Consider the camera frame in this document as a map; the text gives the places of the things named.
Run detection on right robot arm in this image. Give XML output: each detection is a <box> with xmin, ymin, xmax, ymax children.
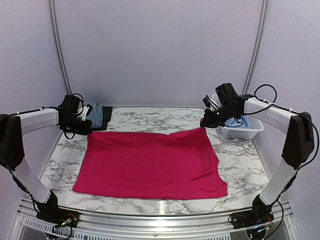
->
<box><xmin>200</xmin><ymin>82</ymin><xmax>320</xmax><ymax>224</ymax></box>

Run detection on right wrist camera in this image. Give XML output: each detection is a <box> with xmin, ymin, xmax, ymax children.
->
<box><xmin>202</xmin><ymin>95</ymin><xmax>219</xmax><ymax>111</ymax></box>

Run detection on white plastic laundry basket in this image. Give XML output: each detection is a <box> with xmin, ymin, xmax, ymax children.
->
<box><xmin>211</xmin><ymin>93</ymin><xmax>265</xmax><ymax>140</ymax></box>

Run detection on right wall aluminium profile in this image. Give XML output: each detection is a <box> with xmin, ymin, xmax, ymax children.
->
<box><xmin>242</xmin><ymin>0</ymin><xmax>270</xmax><ymax>94</ymax></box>

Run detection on left wall aluminium profile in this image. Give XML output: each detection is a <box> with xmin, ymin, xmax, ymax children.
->
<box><xmin>47</xmin><ymin>0</ymin><xmax>73</xmax><ymax>95</ymax></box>

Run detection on magenta t-shirt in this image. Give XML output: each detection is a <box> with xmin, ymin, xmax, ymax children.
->
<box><xmin>73</xmin><ymin>127</ymin><xmax>228</xmax><ymax>200</ymax></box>

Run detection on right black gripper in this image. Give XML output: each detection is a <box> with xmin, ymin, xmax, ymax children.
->
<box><xmin>200</xmin><ymin>104</ymin><xmax>239</xmax><ymax>128</ymax></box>

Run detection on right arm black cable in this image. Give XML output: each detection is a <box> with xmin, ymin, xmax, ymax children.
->
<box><xmin>233</xmin><ymin>84</ymin><xmax>278</xmax><ymax>126</ymax></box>

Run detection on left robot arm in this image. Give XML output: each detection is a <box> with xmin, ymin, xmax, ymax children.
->
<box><xmin>0</xmin><ymin>93</ymin><xmax>92</xmax><ymax>223</ymax></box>

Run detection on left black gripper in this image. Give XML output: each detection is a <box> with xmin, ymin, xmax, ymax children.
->
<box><xmin>61</xmin><ymin>115</ymin><xmax>92</xmax><ymax>136</ymax></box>

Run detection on folded black garment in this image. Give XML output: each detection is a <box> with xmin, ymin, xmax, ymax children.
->
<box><xmin>92</xmin><ymin>106</ymin><xmax>113</xmax><ymax>131</ymax></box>

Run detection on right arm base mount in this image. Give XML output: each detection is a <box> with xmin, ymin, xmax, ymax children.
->
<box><xmin>228</xmin><ymin>210</ymin><xmax>274</xmax><ymax>229</ymax></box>

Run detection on folded light blue jeans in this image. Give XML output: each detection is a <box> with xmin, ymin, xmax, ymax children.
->
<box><xmin>86</xmin><ymin>100</ymin><xmax>103</xmax><ymax>129</ymax></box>

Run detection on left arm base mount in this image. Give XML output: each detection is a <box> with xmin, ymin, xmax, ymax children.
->
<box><xmin>36</xmin><ymin>208</ymin><xmax>80</xmax><ymax>228</ymax></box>

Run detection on wall aluminium profile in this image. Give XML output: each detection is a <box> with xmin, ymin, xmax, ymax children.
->
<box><xmin>242</xmin><ymin>0</ymin><xmax>270</xmax><ymax>94</ymax></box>
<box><xmin>47</xmin><ymin>0</ymin><xmax>73</xmax><ymax>95</ymax></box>

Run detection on light blue shirt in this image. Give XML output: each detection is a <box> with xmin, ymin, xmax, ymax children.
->
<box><xmin>225</xmin><ymin>116</ymin><xmax>251</xmax><ymax>129</ymax></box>

